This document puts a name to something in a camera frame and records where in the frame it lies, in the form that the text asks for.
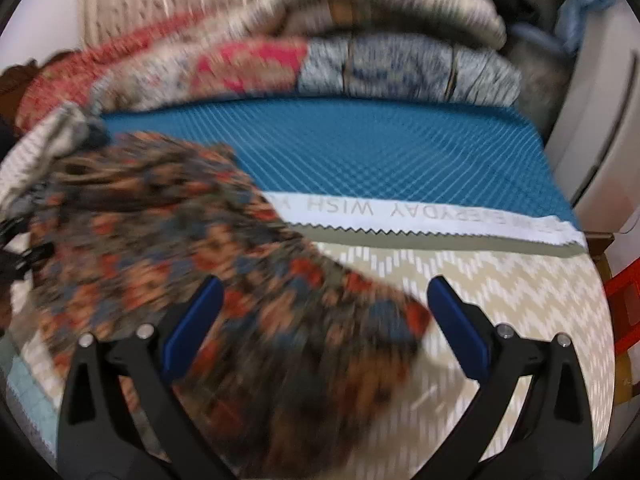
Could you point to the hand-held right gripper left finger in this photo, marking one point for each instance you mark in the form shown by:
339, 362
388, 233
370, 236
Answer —
192, 330

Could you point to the floral patchwork quilt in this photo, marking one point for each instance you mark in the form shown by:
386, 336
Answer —
240, 65

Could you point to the brown floral garment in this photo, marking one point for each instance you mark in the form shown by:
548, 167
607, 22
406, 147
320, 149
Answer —
200, 240

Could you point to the blue plastic bag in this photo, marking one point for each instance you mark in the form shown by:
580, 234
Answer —
582, 5

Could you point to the patterned patchwork bed sheet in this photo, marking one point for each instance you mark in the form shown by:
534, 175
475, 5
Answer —
400, 160

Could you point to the dark clothes pile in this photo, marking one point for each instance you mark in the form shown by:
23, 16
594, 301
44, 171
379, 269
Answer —
520, 0

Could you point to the white cabinet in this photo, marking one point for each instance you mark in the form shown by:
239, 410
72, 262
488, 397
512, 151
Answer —
600, 125

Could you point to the white dotted cloth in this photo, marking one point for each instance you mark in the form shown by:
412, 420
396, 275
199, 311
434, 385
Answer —
35, 155

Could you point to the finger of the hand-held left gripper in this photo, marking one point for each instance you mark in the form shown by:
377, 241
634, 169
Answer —
20, 255

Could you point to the grey cloth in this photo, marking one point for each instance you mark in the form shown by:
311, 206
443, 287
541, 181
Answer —
97, 132

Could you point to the carved wooden headboard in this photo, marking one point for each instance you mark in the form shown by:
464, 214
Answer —
17, 80

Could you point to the red plastic object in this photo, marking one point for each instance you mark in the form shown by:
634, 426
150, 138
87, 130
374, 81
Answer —
622, 292

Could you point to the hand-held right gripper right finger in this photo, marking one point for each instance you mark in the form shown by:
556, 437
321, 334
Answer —
457, 330

